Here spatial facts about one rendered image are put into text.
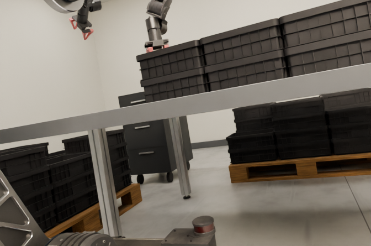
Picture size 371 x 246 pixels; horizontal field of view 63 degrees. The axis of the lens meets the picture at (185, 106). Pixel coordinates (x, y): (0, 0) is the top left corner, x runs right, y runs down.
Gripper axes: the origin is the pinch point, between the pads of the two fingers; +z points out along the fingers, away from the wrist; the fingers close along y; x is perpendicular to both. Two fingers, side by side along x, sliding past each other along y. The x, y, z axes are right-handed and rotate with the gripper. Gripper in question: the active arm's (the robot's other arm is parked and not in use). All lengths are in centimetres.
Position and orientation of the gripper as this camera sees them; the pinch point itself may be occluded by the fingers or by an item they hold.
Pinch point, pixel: (160, 62)
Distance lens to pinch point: 135.0
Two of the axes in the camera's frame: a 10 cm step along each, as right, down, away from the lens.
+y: -9.5, 1.9, -2.5
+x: 2.4, -0.8, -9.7
